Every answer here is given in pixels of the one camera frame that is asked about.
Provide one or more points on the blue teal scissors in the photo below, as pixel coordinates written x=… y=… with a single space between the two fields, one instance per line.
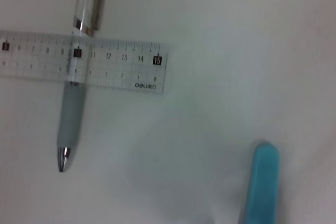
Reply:
x=263 y=182

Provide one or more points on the clear plastic ruler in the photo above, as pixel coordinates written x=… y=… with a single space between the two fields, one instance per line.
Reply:
x=118 y=64

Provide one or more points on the grey silver pen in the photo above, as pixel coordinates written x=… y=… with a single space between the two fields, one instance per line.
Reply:
x=72 y=113

